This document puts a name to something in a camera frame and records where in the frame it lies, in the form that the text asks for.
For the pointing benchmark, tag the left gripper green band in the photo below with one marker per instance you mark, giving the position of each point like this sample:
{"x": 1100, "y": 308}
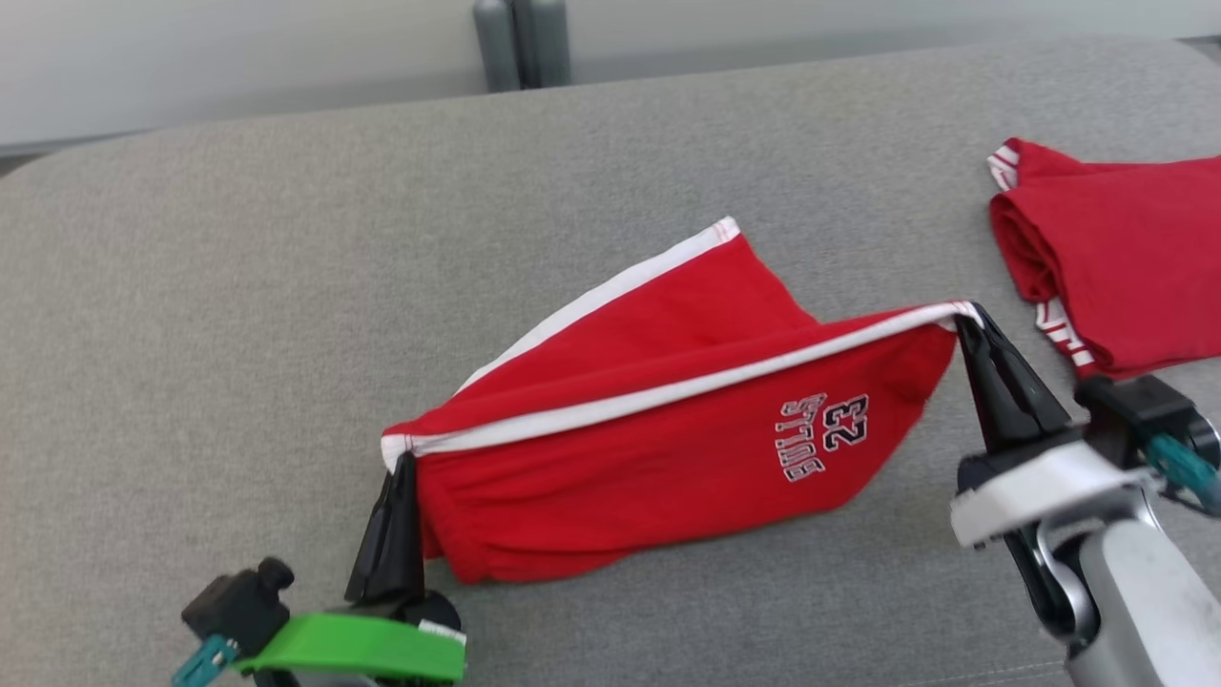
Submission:
{"x": 362, "y": 647}

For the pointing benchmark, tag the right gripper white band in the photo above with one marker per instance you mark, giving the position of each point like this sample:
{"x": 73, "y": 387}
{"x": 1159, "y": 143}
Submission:
{"x": 1040, "y": 491}

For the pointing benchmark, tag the red Bulls basketball jersey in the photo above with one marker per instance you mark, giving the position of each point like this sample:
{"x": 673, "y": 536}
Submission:
{"x": 1126, "y": 258}

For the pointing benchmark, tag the red Bulls basketball shorts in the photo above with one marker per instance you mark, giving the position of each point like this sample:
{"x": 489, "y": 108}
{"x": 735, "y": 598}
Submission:
{"x": 668, "y": 420}

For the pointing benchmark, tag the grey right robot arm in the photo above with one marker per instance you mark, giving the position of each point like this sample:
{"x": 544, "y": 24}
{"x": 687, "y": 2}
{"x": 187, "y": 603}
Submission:
{"x": 1145, "y": 611}

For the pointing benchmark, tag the grey fabric sofa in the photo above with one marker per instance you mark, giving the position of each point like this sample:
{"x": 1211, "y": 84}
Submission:
{"x": 238, "y": 286}

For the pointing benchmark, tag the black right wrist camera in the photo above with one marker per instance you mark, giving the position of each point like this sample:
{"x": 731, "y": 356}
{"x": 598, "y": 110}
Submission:
{"x": 1140, "y": 410}

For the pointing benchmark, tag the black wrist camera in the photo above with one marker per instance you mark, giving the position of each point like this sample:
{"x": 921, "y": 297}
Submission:
{"x": 234, "y": 606}
{"x": 1140, "y": 410}

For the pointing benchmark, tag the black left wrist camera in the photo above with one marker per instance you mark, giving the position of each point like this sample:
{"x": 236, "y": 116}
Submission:
{"x": 234, "y": 606}

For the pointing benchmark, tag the teal right camera plug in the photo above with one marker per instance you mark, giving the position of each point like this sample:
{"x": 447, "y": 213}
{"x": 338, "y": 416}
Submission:
{"x": 1183, "y": 463}

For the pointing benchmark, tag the teal camera plug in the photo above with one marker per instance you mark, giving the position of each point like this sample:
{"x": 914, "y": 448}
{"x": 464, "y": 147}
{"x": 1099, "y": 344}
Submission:
{"x": 1183, "y": 463}
{"x": 205, "y": 660}

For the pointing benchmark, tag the teal left camera plug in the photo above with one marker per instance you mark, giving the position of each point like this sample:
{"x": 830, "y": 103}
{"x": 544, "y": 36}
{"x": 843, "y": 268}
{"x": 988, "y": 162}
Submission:
{"x": 205, "y": 660}

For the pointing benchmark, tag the grey partition post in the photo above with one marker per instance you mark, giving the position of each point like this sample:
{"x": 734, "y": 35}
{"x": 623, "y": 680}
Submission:
{"x": 546, "y": 43}
{"x": 496, "y": 48}

